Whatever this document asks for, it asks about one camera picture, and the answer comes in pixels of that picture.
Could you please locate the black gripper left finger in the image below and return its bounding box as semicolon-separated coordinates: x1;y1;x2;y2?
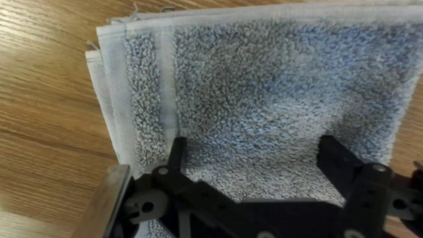
150;136;241;222

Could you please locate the grey terry towel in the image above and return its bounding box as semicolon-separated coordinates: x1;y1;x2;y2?
84;3;423;238

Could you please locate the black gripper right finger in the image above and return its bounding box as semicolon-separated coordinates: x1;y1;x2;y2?
315;134;397;222

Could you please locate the shiny metal bracket plate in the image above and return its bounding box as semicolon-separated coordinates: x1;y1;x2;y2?
69;164;132;238

